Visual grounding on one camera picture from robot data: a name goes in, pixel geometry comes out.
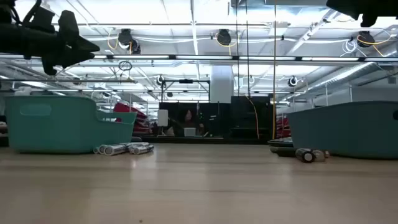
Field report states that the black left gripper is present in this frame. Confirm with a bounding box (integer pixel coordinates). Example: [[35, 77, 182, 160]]
[[0, 9, 101, 76]]

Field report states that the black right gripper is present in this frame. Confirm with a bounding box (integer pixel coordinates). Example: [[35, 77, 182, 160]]
[[325, 0, 398, 28]]

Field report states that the teal plastic bin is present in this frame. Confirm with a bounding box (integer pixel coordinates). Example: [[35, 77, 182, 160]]
[[5, 95, 138, 155]]

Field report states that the blue-grey plastic bin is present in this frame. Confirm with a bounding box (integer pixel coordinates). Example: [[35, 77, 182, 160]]
[[285, 100, 398, 161]]

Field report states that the black copper AA battery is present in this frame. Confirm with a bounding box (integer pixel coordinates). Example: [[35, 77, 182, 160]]
[[312, 149, 330, 163], [269, 146, 297, 157], [295, 148, 317, 164]]

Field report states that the grey metal crossbar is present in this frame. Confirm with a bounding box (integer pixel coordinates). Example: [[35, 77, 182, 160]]
[[0, 77, 138, 85]]

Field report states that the red storage bins rack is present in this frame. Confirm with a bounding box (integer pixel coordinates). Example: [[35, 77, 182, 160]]
[[113, 101, 149, 135], [275, 114, 292, 140]]

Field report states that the white sign panel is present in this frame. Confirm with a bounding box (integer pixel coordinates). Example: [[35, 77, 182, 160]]
[[157, 108, 169, 128]]

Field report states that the person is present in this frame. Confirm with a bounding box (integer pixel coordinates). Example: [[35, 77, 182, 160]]
[[166, 108, 206, 138]]

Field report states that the long light strip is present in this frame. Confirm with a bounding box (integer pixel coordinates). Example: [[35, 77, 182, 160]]
[[0, 54, 398, 62]]

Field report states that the white square pillar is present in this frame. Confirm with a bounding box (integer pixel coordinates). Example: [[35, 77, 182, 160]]
[[209, 65, 234, 105]]

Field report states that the black cabinet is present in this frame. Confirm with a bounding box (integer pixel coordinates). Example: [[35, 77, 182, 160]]
[[230, 95, 272, 140]]

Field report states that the black partition panel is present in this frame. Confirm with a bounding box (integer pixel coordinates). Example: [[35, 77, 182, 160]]
[[158, 101, 231, 138]]

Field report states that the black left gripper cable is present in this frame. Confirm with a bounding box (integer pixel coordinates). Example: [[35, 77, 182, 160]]
[[27, 0, 44, 20]]

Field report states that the black cable loop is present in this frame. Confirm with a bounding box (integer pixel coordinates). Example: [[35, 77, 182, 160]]
[[118, 60, 134, 72]]

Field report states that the silver air duct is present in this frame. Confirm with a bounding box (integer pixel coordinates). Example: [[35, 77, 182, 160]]
[[306, 61, 379, 93]]

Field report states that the thin black cable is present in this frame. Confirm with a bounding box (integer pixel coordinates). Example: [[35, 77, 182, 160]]
[[244, 0, 252, 100], [234, 0, 241, 98]]

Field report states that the black metal gantry frame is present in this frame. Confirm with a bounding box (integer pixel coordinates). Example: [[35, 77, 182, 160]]
[[159, 78, 211, 103]]

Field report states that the orange cable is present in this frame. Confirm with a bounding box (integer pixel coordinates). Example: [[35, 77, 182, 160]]
[[244, 95, 261, 140]]

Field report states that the black aluminium rig frame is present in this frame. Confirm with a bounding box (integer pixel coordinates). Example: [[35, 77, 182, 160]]
[[0, 134, 271, 147]]

